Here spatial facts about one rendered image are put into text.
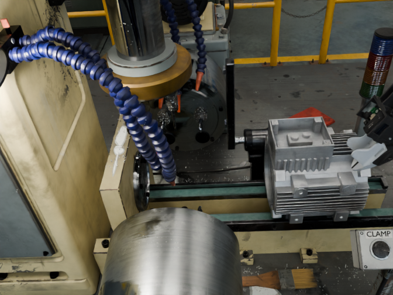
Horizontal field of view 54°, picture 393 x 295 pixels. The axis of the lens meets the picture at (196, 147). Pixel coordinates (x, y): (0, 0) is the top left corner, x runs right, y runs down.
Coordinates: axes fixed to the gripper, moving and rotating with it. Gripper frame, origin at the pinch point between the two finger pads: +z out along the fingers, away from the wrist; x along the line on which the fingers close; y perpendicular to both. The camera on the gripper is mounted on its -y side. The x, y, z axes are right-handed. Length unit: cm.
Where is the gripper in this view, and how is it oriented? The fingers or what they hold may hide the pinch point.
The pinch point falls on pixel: (359, 165)
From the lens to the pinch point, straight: 88.7
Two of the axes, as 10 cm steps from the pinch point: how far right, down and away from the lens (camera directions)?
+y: -9.0, -3.4, -2.8
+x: -0.2, 6.5, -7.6
